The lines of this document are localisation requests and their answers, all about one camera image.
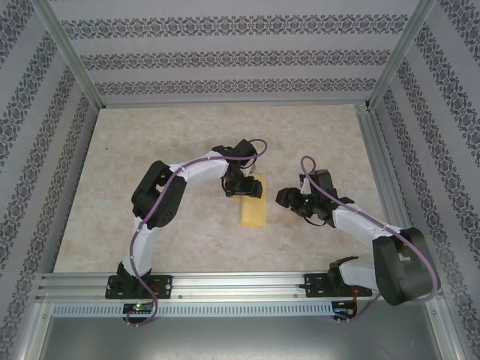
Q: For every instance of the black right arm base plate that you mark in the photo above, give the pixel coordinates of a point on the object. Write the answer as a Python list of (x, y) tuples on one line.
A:
[(315, 287)]

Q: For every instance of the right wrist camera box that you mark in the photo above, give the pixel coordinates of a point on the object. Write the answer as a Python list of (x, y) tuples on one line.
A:
[(305, 184)]

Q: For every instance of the aluminium frame rail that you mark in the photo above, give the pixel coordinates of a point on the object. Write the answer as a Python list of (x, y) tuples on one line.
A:
[(232, 104)]

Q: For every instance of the aluminium frame post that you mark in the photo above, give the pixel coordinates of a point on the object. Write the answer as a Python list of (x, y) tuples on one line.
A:
[(33, 330), (71, 56), (444, 330), (401, 56)]

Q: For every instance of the yellow cloth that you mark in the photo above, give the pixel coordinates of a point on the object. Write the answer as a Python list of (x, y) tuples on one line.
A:
[(254, 213)]

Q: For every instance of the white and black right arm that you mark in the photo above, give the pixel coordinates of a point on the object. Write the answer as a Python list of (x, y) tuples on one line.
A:
[(397, 270)]

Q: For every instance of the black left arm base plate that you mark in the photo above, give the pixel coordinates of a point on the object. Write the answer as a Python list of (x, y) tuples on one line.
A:
[(163, 287)]

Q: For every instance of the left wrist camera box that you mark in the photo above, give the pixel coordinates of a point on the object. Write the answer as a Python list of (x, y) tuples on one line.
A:
[(252, 165)]

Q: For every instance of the aluminium side rail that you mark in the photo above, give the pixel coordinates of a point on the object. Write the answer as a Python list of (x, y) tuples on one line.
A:
[(386, 180)]

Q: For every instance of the long aluminium mounting rail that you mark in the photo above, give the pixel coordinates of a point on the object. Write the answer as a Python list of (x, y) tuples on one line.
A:
[(240, 283)]

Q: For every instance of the grey sheet metal shelf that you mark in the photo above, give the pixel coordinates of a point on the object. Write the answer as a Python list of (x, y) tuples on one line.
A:
[(240, 339)]

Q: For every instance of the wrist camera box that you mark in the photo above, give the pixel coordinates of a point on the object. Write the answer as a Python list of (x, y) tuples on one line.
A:
[(305, 184), (252, 165)]

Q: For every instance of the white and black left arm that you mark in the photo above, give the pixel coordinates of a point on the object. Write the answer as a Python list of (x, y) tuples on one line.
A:
[(157, 202)]

